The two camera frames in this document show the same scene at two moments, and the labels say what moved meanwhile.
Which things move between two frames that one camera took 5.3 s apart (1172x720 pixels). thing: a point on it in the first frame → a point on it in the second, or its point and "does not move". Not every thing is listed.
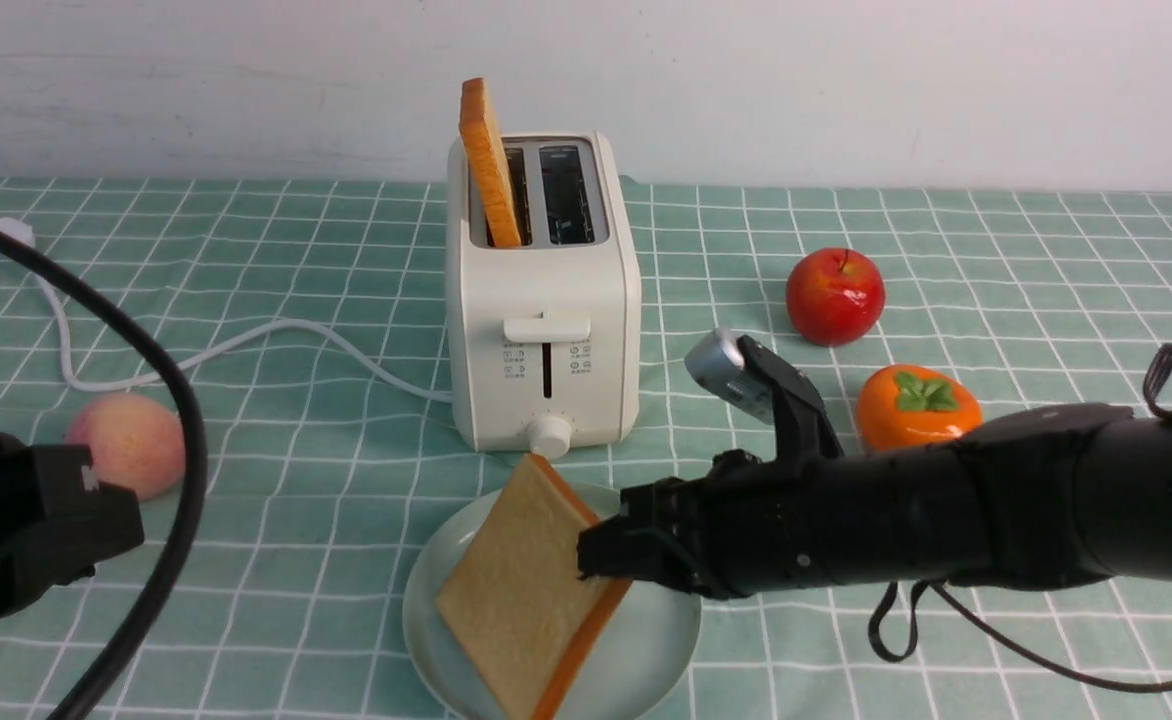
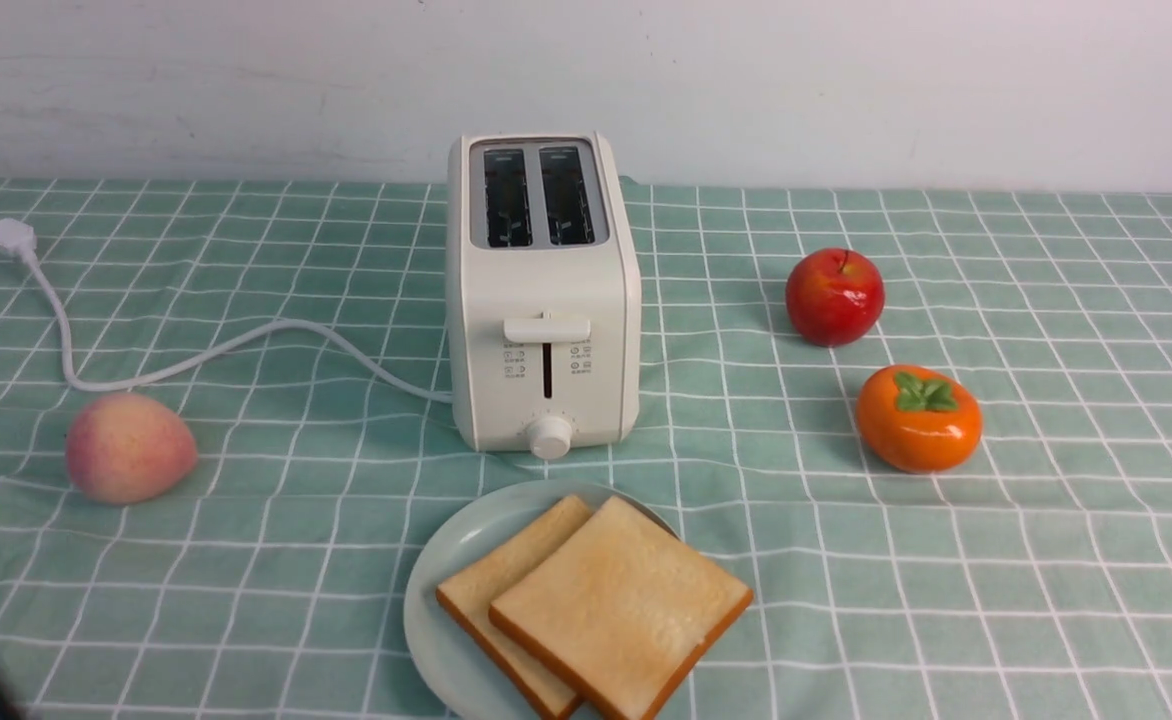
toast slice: [480, 127] → [622, 612]
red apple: [835, 297] does not move
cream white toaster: [544, 340] does not move
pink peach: [133, 440] does not move
